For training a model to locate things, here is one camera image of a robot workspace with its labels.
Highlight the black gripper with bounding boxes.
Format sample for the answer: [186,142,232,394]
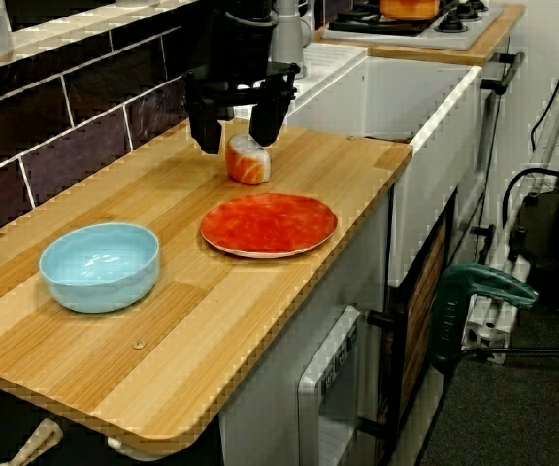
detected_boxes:
[181,17,304,155]

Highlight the white kitchen cabinet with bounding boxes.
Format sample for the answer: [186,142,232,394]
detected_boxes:
[218,193,392,466]

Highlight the orange toy pot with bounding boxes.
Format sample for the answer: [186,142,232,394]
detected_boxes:
[379,0,441,21]

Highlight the silver metal frame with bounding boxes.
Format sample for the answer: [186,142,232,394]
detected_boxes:
[461,62,559,365]

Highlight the salmon sushi toy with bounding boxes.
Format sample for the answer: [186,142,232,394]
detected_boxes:
[224,133,272,186]

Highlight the light blue bowl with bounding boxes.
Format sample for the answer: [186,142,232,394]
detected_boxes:
[39,221,160,315]

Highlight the grey toy faucet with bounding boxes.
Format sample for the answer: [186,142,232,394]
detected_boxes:
[272,0,317,82]

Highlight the white toy sink unit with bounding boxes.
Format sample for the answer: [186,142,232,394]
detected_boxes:
[230,41,484,287]

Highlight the green clamp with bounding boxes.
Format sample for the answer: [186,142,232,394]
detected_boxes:
[427,262,539,373]

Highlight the cream wooden handle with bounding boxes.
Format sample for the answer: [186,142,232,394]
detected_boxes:
[0,417,63,466]

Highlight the orange round plate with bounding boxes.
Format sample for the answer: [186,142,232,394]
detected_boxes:
[199,192,339,259]

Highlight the grey toy stove top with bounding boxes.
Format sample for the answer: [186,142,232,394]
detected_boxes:
[321,0,504,52]

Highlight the thick black cable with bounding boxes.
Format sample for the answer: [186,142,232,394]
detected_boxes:
[501,167,559,229]

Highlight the wooden drawer front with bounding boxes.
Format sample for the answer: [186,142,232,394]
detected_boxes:
[398,213,455,423]

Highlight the black oven door handle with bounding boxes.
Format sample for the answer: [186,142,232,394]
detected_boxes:
[480,51,526,96]

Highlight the white dispenser panel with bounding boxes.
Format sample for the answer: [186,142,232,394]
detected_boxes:
[296,305,363,466]

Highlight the cream shelf ledge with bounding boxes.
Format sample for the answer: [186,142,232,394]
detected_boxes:
[0,0,198,74]

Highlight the black stove knob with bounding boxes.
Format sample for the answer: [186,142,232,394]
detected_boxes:
[435,12,469,34]
[456,0,485,19]

